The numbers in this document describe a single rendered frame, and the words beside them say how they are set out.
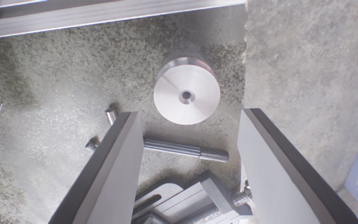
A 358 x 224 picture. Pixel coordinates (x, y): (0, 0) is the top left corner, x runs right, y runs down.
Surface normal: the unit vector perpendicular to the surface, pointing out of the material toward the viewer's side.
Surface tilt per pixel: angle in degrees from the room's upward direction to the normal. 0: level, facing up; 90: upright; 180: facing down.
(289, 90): 0
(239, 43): 0
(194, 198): 0
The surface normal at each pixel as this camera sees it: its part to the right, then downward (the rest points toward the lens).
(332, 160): 0.00, 0.51
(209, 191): -0.30, 0.17
